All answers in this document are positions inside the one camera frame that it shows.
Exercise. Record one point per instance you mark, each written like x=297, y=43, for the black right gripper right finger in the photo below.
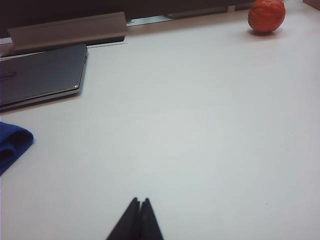
x=150, y=222

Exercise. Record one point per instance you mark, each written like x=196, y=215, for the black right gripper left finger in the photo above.
x=125, y=222

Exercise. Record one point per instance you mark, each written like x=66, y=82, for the blue microfibre rag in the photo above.
x=12, y=147

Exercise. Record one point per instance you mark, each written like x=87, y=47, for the silver closed laptop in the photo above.
x=42, y=72

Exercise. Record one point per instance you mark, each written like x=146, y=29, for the taupe fabric desk divider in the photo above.
x=62, y=10

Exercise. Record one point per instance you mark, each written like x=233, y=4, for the orange mandarin fruit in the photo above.
x=266, y=15

